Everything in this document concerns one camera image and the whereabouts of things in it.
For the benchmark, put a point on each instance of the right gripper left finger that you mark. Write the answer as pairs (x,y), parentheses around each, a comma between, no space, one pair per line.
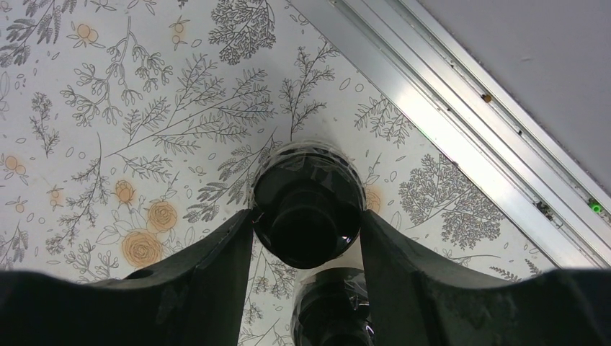
(194,297)

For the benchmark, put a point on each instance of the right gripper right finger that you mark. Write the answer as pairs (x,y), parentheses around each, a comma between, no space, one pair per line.
(419,297)

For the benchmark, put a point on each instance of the black cap grinder bottle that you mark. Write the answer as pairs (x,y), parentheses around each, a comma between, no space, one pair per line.
(307,199)

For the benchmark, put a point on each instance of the floral patterned table mat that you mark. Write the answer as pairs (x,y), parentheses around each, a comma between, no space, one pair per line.
(130,128)

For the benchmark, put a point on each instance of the aluminium frame rail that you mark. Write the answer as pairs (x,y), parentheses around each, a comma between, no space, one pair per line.
(411,58)

